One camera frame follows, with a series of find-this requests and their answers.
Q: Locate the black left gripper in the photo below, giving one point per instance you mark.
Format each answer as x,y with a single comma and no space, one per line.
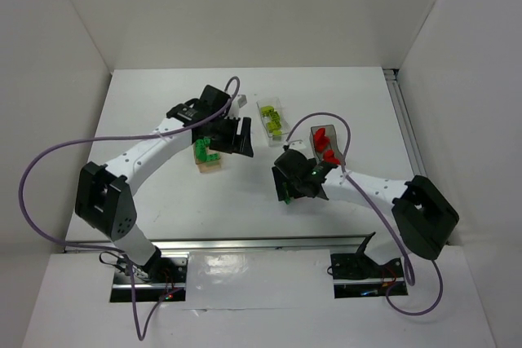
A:
232,134

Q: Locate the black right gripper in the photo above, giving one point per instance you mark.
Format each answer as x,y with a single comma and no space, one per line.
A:
288,184

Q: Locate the green four-stud lego brick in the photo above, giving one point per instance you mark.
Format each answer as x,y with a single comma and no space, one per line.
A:
286,196

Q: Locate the green lego brick small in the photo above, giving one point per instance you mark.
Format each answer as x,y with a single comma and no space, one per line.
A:
212,156

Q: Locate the lime lego brick small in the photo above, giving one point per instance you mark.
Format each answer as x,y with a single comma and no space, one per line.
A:
266,111

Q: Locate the green sloped lego brick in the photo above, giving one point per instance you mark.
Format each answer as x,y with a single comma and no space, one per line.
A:
200,149

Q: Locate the red lego brick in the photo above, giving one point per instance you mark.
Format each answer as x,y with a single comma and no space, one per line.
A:
329,156
321,140

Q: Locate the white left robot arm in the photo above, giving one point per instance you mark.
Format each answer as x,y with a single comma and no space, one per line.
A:
105,193

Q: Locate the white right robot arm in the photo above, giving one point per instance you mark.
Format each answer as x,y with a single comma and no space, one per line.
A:
415,212

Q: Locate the clear transparent container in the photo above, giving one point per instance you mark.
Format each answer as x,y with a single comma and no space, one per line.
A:
285,129

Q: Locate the orange transparent container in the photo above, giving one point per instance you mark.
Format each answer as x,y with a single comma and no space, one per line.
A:
203,167

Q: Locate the dark grey transparent container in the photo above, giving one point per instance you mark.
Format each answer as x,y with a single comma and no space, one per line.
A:
331,133

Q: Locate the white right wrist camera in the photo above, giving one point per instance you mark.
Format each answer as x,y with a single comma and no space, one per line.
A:
297,145

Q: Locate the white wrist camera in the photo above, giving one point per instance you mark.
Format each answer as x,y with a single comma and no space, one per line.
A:
240,101
297,145

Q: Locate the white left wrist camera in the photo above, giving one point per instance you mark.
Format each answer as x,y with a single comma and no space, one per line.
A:
240,101

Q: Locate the aluminium rail front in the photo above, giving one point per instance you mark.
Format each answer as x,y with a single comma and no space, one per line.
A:
273,243

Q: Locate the aluminium rail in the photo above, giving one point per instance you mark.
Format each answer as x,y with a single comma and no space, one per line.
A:
405,124
273,243

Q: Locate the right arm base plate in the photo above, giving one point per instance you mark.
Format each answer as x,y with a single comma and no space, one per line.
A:
357,276

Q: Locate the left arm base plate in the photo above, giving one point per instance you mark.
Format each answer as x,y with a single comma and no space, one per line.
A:
169,282

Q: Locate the aluminium rail right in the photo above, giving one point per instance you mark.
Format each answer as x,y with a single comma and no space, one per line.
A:
405,124

